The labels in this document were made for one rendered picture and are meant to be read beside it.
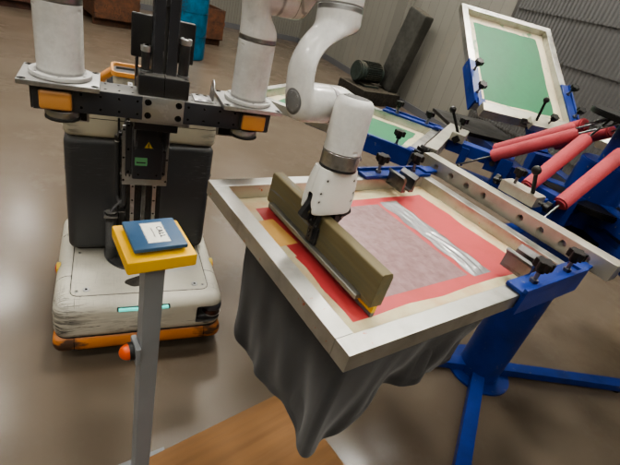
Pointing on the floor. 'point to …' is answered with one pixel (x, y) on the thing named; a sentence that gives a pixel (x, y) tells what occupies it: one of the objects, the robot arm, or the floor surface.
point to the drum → (191, 13)
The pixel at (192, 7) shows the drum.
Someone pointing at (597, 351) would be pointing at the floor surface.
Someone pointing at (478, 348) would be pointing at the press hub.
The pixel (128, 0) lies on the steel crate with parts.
